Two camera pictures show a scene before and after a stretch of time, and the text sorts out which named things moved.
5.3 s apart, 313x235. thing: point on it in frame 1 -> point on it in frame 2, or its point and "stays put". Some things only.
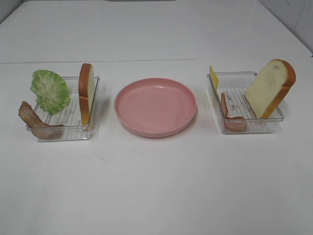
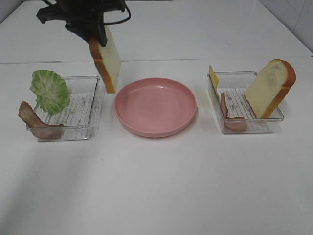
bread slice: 86,87 -> 107,60
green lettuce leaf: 51,90 stays put
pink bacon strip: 237,124 stays put
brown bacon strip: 39,129 stays put
